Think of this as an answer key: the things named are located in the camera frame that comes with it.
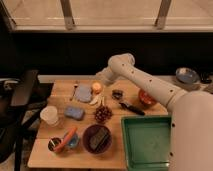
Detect orange carrot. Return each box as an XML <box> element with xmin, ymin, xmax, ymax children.
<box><xmin>53</xmin><ymin>127</ymin><xmax>77</xmax><ymax>152</ymax></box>

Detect white plastic cup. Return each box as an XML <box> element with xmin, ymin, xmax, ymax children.
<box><xmin>40</xmin><ymin>106</ymin><xmax>59</xmax><ymax>125</ymax></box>

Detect blue sponge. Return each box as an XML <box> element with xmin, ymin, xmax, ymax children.
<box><xmin>64</xmin><ymin>106</ymin><xmax>84</xmax><ymax>120</ymax></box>

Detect light blue plate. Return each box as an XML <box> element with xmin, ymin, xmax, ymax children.
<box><xmin>75</xmin><ymin>84</ymin><xmax>92</xmax><ymax>103</ymax></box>

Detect grey round dish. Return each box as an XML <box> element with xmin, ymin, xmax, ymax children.
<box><xmin>176</xmin><ymin>67</ymin><xmax>199</xmax><ymax>84</ymax></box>

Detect red yellow apple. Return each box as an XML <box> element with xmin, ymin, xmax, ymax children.
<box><xmin>92</xmin><ymin>82</ymin><xmax>102</xmax><ymax>94</ymax></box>

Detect small dark cup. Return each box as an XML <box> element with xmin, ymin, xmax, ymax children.
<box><xmin>48</xmin><ymin>137</ymin><xmax>61</xmax><ymax>151</ymax></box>

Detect small fork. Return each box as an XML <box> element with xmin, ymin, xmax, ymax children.
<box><xmin>69</xmin><ymin>81</ymin><xmax>79</xmax><ymax>101</ymax></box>

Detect green plastic tray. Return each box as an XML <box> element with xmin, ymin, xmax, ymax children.
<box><xmin>121</xmin><ymin>116</ymin><xmax>171</xmax><ymax>171</ymax></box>

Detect black chair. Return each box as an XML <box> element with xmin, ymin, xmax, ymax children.
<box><xmin>0</xmin><ymin>70</ymin><xmax>47</xmax><ymax>171</ymax></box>

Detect dark sponge block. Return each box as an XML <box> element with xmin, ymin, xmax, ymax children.
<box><xmin>89</xmin><ymin>128</ymin><xmax>108</xmax><ymax>150</ymax></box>

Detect bunch of dark grapes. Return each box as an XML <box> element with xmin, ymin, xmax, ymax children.
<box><xmin>94</xmin><ymin>105</ymin><xmax>113</xmax><ymax>124</ymax></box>

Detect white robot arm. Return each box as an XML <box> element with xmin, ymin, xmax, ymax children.
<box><xmin>96</xmin><ymin>53</ymin><xmax>213</xmax><ymax>171</ymax></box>

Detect banana peel pieces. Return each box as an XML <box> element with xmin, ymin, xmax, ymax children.
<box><xmin>90</xmin><ymin>94</ymin><xmax>104</xmax><ymax>105</ymax></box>

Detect orange bowl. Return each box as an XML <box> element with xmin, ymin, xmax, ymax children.
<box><xmin>138</xmin><ymin>89</ymin><xmax>157</xmax><ymax>106</ymax></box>

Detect small blue bowl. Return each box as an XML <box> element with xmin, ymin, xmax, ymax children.
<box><xmin>67</xmin><ymin>133</ymin><xmax>79</xmax><ymax>149</ymax></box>

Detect wooden board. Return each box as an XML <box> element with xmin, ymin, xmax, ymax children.
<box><xmin>27</xmin><ymin>79</ymin><xmax>169</xmax><ymax>170</ymax></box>

